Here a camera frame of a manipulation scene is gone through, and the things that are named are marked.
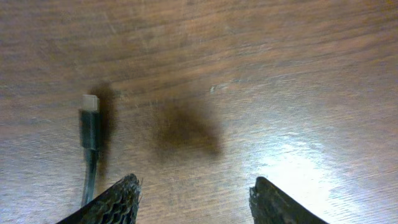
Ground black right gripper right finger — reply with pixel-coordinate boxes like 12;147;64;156
249;177;327;224

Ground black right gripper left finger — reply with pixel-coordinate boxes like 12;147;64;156
57;174;141;224

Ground black USB charging cable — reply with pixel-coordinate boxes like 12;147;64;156
79;94;102;208

